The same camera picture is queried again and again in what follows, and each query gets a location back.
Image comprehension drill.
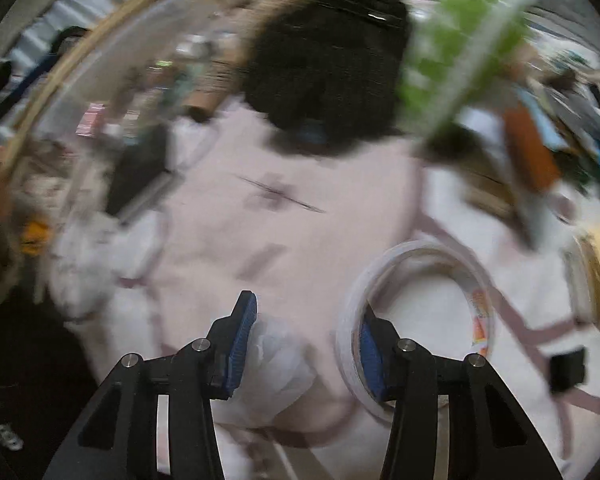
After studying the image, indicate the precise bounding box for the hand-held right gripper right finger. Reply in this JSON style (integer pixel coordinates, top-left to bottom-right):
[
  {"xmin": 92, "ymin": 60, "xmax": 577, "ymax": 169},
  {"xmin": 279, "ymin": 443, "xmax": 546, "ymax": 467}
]
[{"xmin": 359, "ymin": 310, "xmax": 563, "ymax": 480}]

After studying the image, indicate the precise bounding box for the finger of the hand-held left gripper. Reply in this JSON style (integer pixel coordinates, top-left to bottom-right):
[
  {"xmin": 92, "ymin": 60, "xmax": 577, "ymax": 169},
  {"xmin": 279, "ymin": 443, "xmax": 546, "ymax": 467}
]
[{"xmin": 27, "ymin": 27, "xmax": 88, "ymax": 92}]

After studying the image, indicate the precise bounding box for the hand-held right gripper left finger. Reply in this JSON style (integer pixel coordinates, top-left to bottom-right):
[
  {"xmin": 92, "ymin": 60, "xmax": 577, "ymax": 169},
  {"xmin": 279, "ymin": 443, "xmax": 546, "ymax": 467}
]
[{"xmin": 42, "ymin": 290, "xmax": 258, "ymax": 480}]

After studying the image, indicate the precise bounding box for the large clear tape roll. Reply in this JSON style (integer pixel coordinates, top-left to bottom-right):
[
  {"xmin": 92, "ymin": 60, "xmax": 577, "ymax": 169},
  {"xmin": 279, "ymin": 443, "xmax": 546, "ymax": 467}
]
[{"xmin": 336, "ymin": 240, "xmax": 496, "ymax": 423}]

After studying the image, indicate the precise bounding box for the clear plastic storage box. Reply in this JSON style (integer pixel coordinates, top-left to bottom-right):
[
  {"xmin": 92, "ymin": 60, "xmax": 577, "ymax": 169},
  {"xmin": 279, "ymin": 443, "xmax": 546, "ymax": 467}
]
[{"xmin": 25, "ymin": 10, "xmax": 251, "ymax": 171}]

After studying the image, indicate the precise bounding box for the wooden shelf unit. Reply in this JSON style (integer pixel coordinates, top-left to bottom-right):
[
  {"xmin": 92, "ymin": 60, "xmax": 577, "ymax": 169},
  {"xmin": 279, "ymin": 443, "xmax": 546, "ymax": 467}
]
[{"xmin": 0, "ymin": 0, "xmax": 216, "ymax": 221}]

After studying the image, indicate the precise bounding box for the grey curtain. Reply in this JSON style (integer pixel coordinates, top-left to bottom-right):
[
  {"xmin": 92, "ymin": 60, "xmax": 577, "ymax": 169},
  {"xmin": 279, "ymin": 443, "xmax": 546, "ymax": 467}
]
[{"xmin": 17, "ymin": 0, "xmax": 181, "ymax": 66}]

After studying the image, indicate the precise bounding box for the printed blanket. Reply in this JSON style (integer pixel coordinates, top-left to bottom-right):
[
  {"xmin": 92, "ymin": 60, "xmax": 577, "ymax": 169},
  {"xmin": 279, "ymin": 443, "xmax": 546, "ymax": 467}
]
[{"xmin": 45, "ymin": 95, "xmax": 600, "ymax": 480}]

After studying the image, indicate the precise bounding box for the black sheet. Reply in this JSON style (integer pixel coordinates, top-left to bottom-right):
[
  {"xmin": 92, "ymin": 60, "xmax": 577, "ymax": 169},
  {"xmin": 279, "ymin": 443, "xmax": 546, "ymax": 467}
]
[{"xmin": 105, "ymin": 130, "xmax": 173, "ymax": 221}]

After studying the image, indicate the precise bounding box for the brown twine spool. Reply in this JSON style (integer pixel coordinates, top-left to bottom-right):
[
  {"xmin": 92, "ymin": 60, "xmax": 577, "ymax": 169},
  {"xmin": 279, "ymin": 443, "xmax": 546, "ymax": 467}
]
[{"xmin": 182, "ymin": 60, "xmax": 236, "ymax": 121}]

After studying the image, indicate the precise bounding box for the small black object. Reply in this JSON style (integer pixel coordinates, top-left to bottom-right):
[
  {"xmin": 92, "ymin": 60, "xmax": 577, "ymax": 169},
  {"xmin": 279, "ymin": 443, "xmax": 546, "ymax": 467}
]
[{"xmin": 547, "ymin": 350, "xmax": 588, "ymax": 395}]

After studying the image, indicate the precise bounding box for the dark cloth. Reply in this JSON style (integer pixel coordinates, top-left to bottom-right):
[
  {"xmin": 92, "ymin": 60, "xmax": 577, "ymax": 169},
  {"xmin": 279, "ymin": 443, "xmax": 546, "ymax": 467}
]
[{"xmin": 0, "ymin": 300, "xmax": 101, "ymax": 480}]

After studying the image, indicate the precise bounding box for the orange leather case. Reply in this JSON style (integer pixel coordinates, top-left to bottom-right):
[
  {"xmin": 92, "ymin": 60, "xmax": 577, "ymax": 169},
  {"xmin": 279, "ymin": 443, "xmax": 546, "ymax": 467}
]
[{"xmin": 502, "ymin": 105, "xmax": 563, "ymax": 193}]

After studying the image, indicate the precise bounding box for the black stitched glove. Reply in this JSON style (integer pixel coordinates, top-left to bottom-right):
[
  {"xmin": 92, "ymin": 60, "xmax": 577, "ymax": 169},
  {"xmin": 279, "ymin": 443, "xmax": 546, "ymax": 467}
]
[{"xmin": 244, "ymin": 0, "xmax": 413, "ymax": 143}]

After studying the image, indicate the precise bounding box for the green dotted wet wipes pack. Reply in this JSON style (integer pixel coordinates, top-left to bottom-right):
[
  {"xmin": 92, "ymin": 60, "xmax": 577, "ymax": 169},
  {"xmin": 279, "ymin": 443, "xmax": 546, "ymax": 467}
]
[{"xmin": 397, "ymin": 0, "xmax": 538, "ymax": 136}]

